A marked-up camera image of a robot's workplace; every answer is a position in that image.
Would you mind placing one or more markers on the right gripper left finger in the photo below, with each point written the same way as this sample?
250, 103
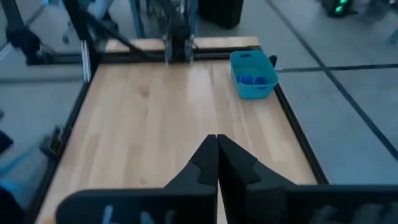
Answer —
186, 199

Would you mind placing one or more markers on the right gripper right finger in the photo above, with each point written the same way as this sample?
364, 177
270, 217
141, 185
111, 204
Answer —
264, 199

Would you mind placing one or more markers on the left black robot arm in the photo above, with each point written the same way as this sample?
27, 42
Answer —
179, 37

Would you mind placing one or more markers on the teal plastic bin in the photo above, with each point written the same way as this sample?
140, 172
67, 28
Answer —
252, 67

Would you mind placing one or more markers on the black table clamp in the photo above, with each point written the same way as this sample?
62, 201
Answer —
273, 60

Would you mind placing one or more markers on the black case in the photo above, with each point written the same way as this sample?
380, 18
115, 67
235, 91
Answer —
220, 12

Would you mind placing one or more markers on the background robot green lights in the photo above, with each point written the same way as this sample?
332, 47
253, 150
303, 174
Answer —
339, 7

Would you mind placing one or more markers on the black table frame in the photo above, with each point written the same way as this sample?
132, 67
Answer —
299, 133

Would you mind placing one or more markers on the black camera gantry frame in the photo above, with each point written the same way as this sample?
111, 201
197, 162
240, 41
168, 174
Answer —
76, 21

